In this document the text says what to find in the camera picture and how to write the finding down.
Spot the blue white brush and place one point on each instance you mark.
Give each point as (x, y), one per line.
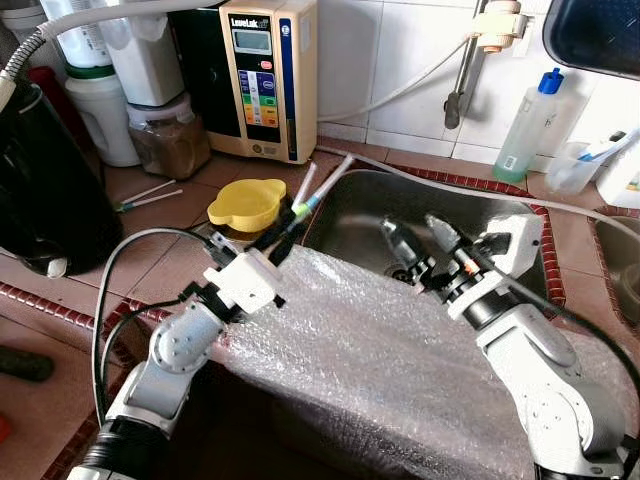
(600, 148)

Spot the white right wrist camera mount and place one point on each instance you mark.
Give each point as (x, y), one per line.
(515, 245)

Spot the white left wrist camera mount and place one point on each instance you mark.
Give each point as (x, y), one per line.
(245, 280)

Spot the small steel sink basin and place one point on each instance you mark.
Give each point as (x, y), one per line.
(620, 270)

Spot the clear plastic cup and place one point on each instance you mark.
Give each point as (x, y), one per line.
(570, 172)

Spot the dark red container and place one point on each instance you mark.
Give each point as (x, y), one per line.
(50, 90)

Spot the wall tap with beige filter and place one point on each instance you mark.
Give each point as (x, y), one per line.
(500, 30)

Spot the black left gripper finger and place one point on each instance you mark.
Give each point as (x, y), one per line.
(290, 244)
(276, 230)

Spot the yellow plastic lid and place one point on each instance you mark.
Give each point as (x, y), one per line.
(245, 205)

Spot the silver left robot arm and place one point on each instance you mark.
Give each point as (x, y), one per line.
(185, 340)

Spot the beige water ionizer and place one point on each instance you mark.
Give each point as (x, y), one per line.
(250, 110)

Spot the translucent white bottle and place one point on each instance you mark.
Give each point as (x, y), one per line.
(75, 35)

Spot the white plastic jug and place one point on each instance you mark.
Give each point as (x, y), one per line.
(145, 60)

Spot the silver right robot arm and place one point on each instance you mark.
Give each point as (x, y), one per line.
(550, 390)

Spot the large steel sink basin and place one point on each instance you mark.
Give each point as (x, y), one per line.
(360, 215)

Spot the dark cylindrical object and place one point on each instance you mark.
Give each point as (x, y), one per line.
(25, 363)

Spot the clear bottle green liquid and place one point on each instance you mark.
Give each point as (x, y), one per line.
(520, 140)

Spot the white canister green band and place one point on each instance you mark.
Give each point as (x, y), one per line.
(100, 120)

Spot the clear bubble wrap sheet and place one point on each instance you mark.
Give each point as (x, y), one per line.
(380, 360)

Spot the black kitchen appliance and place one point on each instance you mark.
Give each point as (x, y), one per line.
(50, 190)

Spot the clear jar brown powder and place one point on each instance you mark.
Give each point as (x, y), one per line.
(170, 150)

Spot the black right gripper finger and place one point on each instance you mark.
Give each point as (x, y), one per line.
(447, 240)
(405, 255)

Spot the white labelled bottle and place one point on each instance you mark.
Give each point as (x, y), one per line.
(622, 180)

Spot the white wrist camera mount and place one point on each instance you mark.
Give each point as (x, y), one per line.
(245, 280)
(515, 245)

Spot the dark blue tray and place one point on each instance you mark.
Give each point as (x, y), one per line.
(595, 35)

